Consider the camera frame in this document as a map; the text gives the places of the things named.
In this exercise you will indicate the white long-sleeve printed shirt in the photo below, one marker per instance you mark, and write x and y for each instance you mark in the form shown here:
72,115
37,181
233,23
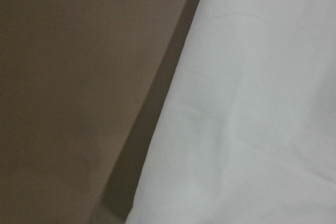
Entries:
247,130

